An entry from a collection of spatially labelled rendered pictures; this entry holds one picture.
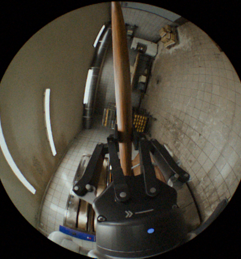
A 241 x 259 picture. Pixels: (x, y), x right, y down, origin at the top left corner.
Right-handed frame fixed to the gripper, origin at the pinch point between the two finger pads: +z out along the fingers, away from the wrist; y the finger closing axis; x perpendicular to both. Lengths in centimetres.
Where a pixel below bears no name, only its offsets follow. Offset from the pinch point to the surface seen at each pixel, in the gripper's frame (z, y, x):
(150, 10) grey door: 144, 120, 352
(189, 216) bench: -39, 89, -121
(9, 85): 14, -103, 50
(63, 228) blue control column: -46, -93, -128
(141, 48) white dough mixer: 382, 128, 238
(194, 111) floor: 106, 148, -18
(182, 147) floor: 99, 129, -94
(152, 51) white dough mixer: 381, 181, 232
